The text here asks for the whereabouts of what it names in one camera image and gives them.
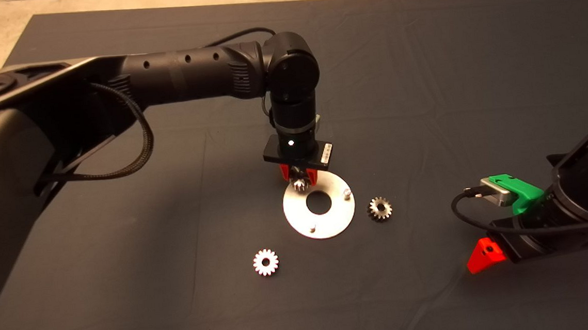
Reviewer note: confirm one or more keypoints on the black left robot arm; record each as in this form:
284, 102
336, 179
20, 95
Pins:
189, 74

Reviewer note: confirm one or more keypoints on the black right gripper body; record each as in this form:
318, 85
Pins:
545, 239

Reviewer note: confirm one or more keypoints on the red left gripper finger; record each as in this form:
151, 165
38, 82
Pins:
285, 172
312, 176

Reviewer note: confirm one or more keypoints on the right green camera mount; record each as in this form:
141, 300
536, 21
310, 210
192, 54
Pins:
528, 194

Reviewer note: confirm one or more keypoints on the dark steel planetary gear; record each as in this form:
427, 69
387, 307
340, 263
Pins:
386, 211
299, 185

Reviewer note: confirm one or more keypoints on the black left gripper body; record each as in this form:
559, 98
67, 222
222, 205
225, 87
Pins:
297, 152

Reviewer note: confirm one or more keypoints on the dark grey table cloth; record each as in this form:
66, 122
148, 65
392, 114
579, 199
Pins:
422, 73

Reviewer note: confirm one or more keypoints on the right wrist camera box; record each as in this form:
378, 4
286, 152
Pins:
499, 193

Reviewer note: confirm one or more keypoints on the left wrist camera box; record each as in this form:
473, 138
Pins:
318, 123

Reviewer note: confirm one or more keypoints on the round metal carrier plate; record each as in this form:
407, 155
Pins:
297, 214

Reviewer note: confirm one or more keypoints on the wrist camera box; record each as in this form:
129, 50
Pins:
318, 123
499, 193

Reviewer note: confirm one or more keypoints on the bright steel planetary gear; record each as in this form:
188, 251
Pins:
273, 265

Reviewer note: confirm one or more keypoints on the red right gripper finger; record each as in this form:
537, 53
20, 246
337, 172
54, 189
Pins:
484, 258

